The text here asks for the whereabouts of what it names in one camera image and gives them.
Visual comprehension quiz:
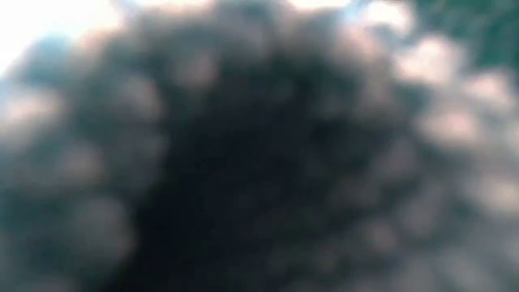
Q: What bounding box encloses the blue microfiber towel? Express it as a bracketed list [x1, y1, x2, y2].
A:
[0, 0, 519, 292]

